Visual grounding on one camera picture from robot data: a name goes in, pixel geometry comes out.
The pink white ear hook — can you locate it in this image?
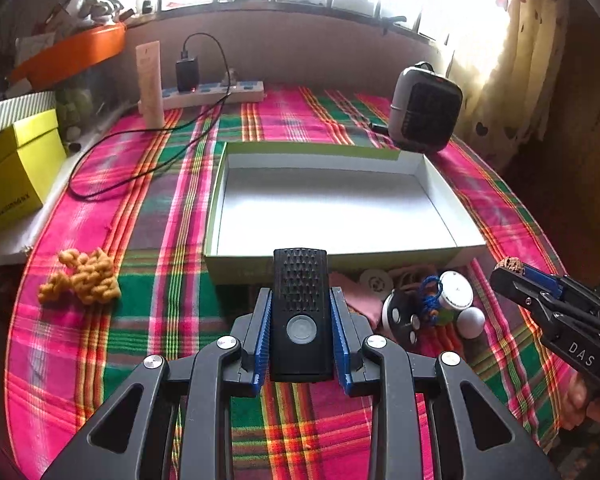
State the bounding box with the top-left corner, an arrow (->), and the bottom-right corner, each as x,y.
388,264 -> 436,290

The green white shallow box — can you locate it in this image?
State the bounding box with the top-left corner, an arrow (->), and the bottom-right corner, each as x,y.
202,142 -> 486,285

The beige cream tube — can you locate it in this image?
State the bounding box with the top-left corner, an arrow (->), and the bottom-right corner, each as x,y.
135,41 -> 164,129

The white power strip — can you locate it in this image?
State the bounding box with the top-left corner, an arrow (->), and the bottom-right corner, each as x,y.
162,80 -> 264,110

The brown walnut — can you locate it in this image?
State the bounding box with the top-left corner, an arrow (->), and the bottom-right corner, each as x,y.
498,257 -> 524,275

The black charger plug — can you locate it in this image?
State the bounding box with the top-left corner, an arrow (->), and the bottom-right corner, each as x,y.
175,50 -> 200,93

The white egg-shaped knob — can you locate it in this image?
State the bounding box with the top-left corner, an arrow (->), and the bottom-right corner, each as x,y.
455,306 -> 486,340

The black rectangular remote device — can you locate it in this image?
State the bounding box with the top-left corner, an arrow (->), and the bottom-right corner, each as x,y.
270,248 -> 334,384

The right hand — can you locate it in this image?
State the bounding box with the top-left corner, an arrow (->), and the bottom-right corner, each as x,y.
560,374 -> 600,430

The potted succulent plant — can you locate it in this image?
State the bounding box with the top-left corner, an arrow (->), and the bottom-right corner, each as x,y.
65,0 -> 136,30

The black oval three-button disc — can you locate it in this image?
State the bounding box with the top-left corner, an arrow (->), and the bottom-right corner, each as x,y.
381,289 -> 422,351

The striped white green box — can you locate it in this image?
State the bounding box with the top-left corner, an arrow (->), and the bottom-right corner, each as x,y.
0,91 -> 56,131

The blue cord loop keychain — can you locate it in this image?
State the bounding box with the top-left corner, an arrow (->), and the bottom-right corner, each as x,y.
418,275 -> 443,325

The black charger cable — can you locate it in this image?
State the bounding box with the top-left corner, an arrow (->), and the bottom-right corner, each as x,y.
66,32 -> 232,201

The white green suction cup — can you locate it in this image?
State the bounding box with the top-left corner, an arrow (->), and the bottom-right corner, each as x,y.
436,270 -> 474,326

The orange knotted rope toy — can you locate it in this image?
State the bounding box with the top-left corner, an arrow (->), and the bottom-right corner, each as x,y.
38,247 -> 121,306

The plaid pink green cloth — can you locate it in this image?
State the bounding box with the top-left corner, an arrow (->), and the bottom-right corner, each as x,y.
5,87 -> 571,479

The yellow cardboard box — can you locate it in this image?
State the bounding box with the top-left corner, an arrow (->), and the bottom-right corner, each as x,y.
0,108 -> 66,231

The grey black space heater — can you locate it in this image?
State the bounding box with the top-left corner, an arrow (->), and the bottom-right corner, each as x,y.
388,62 -> 464,153

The floral yellow curtain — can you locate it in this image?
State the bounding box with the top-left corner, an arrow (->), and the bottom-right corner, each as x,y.
448,0 -> 570,171

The pink clip holder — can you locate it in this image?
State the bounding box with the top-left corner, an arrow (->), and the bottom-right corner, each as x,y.
329,272 -> 382,330

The orange planter tray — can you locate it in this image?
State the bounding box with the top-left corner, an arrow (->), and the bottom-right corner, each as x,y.
7,23 -> 126,91

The white round perforated disc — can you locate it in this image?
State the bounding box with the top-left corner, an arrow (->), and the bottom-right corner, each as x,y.
358,269 -> 393,301

